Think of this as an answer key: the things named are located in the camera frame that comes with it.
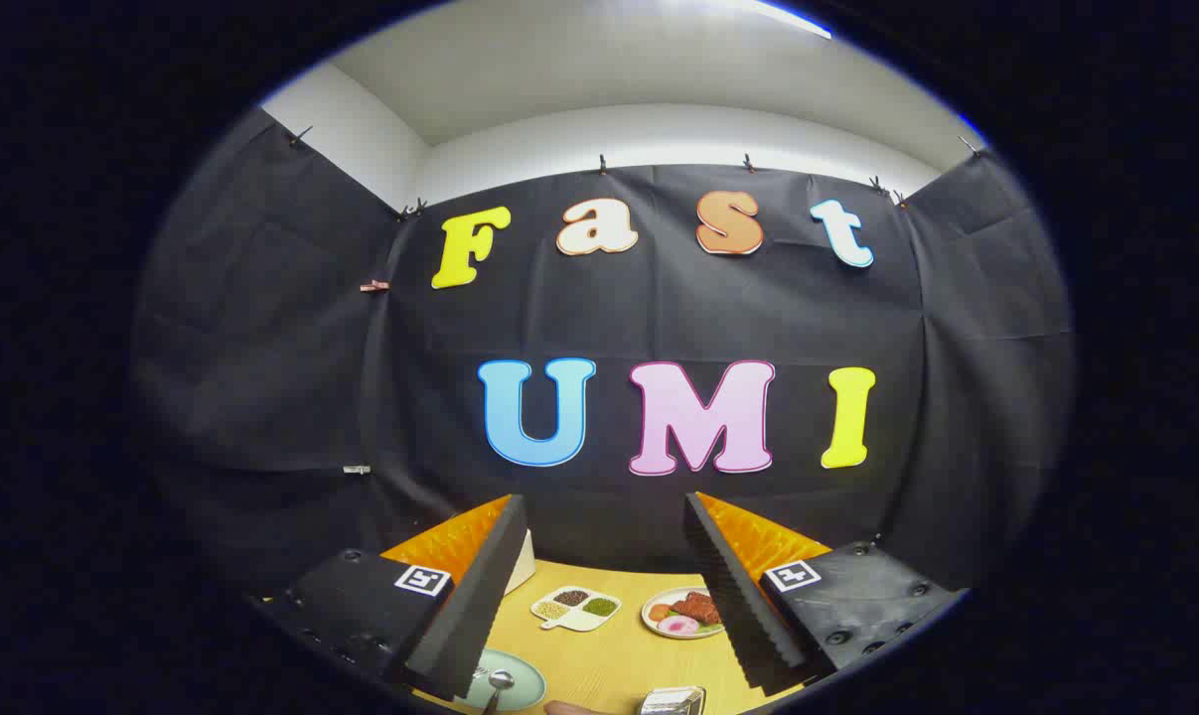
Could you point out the pink ham slice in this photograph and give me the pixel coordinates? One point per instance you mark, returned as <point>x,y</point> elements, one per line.
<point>678,625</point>

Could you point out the round white food plate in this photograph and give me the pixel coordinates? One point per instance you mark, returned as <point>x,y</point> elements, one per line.
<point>659,628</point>

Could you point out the perforated metal cutlery basket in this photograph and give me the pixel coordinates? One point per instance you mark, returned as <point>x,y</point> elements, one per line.
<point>672,701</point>

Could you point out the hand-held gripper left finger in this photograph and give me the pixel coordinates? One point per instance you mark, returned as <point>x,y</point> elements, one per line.
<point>480,596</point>

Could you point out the round teal plate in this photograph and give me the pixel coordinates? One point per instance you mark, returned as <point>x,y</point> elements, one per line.
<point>524,685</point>

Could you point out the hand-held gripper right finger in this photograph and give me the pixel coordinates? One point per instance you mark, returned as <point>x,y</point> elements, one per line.
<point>728,586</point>

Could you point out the brown meat slices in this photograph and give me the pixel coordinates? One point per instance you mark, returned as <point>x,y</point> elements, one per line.
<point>696,607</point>

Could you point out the orange carrot slice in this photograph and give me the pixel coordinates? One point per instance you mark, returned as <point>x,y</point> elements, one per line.
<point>660,612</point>

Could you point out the white divided bean dish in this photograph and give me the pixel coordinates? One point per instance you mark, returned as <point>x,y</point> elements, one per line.
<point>576,608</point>

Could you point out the white toaster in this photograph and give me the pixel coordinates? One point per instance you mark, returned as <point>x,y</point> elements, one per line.
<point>523,566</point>

